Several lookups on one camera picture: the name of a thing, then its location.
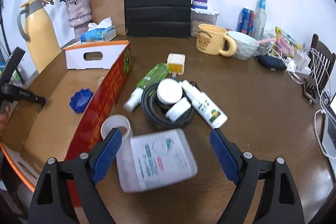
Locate purple lidded white jar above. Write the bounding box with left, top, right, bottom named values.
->
left=192, top=0, right=209, bottom=10

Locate yellow bear mug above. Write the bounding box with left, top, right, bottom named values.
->
left=195, top=24, right=237, bottom=57

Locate blue plastic lid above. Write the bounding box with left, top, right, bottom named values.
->
left=70, top=89, right=94, bottom=114

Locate yellow white plug adapter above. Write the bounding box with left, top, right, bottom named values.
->
left=167, top=53, right=186, bottom=74

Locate brown paper bag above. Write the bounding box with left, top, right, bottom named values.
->
left=90, top=0, right=128, bottom=36

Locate clear food storage container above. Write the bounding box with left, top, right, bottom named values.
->
left=190, top=8, right=219, bottom=38

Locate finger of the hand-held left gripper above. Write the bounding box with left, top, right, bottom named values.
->
left=10, top=88, right=47, bottom=106
left=0, top=47, right=26, bottom=83

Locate black cable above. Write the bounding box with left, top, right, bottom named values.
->
left=140, top=81, right=201, bottom=131

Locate dark wooden chair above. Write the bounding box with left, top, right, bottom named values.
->
left=306, top=34, right=336, bottom=96

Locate blue drink can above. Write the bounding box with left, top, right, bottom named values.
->
left=236, top=7, right=255, bottom=35

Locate dark smartphone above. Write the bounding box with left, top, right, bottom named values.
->
left=302, top=78, right=318, bottom=104

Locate clear bottle blue label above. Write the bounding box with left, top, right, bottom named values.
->
left=252, top=0, right=268, bottom=41

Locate white charging cable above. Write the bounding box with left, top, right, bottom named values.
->
left=314, top=48, right=336, bottom=159

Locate yellow snack packet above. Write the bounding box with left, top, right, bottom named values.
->
left=274, top=27, right=302, bottom=58

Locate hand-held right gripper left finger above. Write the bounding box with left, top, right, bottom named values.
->
left=28, top=127, right=123, bottom=224

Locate pink textured vase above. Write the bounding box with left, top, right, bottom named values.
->
left=65, top=0, right=92, bottom=41

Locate blue tissue box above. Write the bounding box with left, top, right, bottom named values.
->
left=79, top=18, right=117, bottom=45

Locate white labelled spray bottle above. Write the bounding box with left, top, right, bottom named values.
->
left=181, top=80, right=228, bottom=128

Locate dark blue pouch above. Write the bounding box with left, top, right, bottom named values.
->
left=257, top=54, right=287, bottom=72

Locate white ceramic bowl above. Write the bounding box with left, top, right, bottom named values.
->
left=227, top=31, right=260, bottom=60

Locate small white bottle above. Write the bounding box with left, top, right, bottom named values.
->
left=165, top=97, right=192, bottom=122

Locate yellow thermos jug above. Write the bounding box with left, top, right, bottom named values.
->
left=17, top=0, right=62, bottom=74

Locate white power adapter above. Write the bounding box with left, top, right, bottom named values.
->
left=294, top=49, right=311, bottom=71

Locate large translucent labelled bottle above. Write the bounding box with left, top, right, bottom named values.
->
left=115, top=128, right=198, bottom=193

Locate person's left hand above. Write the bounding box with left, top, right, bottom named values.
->
left=0, top=106, right=11, bottom=136

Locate green spray bottle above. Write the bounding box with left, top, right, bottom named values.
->
left=123, top=63, right=170, bottom=112

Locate red cardboard box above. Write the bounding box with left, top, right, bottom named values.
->
left=0, top=40, right=133, bottom=209

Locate white tape roll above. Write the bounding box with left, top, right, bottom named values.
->
left=101, top=114, right=134, bottom=140

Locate white round jar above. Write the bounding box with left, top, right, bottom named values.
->
left=157, top=78, right=183, bottom=106

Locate silver laptop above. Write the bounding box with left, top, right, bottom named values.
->
left=321, top=93, right=336, bottom=159

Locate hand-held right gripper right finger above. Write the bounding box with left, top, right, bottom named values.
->
left=209, top=128, right=306, bottom=224

